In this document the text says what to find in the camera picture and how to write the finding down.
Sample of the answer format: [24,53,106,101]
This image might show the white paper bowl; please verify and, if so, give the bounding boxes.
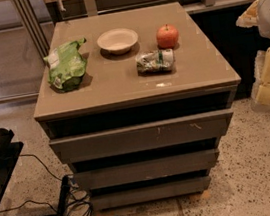
[97,28,138,55]

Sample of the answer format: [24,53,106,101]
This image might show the grey bottom drawer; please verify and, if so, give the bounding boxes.
[91,176,211,210]

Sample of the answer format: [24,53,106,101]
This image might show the grey drawer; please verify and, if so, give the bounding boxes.
[49,109,233,164]
[91,176,211,210]
[73,149,219,190]

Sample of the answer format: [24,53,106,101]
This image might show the green chip bag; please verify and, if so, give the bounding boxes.
[44,38,88,92]

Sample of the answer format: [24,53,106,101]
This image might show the grey drawer cabinet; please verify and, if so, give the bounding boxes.
[34,3,240,198]

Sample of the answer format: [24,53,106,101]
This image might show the grey top drawer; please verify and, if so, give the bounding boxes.
[49,109,233,164]

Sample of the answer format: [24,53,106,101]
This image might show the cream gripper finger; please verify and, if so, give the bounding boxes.
[236,0,259,28]
[252,83,270,106]

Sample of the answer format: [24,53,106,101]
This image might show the red apple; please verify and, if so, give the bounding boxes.
[156,24,179,49]

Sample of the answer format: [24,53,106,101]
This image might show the black power strip bar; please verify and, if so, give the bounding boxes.
[56,176,70,216]

